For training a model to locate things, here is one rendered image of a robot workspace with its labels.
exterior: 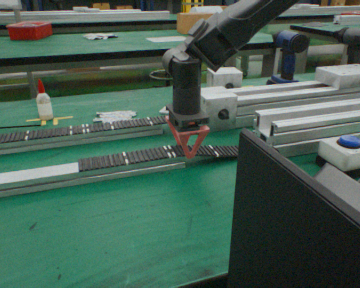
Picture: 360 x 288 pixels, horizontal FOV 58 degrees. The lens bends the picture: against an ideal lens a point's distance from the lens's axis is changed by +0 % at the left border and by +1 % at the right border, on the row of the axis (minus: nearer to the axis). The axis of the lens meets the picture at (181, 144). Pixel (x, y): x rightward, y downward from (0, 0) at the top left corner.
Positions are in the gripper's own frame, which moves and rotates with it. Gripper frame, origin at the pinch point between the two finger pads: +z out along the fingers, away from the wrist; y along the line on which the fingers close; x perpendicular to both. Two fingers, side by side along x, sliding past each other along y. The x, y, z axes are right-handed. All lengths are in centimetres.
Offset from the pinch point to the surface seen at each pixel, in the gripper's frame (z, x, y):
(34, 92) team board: 65, 63, 283
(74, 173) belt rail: 0.5, 23.8, -2.0
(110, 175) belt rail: 2.3, 17.0, -2.1
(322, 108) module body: -4.6, -36.5, 2.0
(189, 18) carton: -7, -73, 206
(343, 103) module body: -5.2, -43.1, 2.4
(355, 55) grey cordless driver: -10, -75, 33
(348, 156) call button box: -2.6, -27.5, -17.1
